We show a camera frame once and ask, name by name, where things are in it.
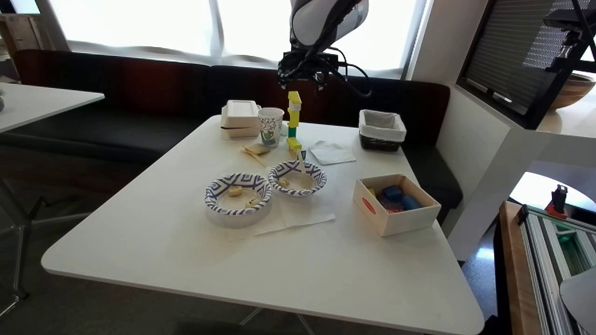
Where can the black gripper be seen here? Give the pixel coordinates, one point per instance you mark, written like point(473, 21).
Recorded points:
point(308, 62)

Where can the bright yellow block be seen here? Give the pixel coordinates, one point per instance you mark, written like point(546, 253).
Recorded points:
point(295, 101)

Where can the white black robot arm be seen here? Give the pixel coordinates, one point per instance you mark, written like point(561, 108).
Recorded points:
point(326, 21)

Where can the small green block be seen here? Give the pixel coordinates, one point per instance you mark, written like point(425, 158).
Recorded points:
point(293, 130)

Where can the yellow base block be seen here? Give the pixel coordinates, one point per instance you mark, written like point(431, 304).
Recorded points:
point(295, 145)

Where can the white takeout box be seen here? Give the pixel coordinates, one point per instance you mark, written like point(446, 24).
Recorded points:
point(241, 116)

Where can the white paper napkin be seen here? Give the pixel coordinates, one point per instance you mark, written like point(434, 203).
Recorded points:
point(332, 155)

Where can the small patterned paper bowl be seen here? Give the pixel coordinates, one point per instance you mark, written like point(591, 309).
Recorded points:
point(298, 177)

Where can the black basket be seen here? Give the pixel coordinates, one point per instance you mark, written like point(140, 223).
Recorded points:
point(378, 143)

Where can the bright window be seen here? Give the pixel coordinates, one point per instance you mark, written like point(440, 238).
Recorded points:
point(187, 28)

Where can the small yellow food piece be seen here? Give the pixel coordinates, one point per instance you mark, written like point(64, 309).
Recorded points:
point(233, 192)

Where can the large patterned paper bowl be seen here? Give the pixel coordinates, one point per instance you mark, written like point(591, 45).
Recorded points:
point(239, 197)

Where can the long white strip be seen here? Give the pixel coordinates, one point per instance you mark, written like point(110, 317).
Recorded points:
point(295, 223)

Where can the blue object in box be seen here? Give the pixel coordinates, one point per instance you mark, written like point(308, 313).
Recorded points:
point(399, 197)

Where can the wooden box with red label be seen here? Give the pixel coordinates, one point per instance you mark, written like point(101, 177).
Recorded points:
point(397, 220)

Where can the dark bench seat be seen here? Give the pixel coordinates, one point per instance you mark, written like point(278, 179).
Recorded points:
point(123, 123)

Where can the white counter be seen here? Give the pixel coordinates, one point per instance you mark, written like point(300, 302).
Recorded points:
point(477, 186)

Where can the black framed screen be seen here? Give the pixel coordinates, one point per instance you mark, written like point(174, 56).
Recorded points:
point(514, 56)

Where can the white side table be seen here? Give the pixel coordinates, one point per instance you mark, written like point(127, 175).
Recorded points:
point(38, 103)

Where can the wooden bowl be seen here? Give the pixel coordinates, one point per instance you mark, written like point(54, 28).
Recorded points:
point(574, 89)

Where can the red black clamp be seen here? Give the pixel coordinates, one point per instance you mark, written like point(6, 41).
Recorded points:
point(557, 199)

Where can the wooden board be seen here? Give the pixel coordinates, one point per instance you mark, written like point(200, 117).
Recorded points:
point(518, 272)

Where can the aluminium frame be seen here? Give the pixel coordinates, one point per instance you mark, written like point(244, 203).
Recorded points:
point(559, 248)

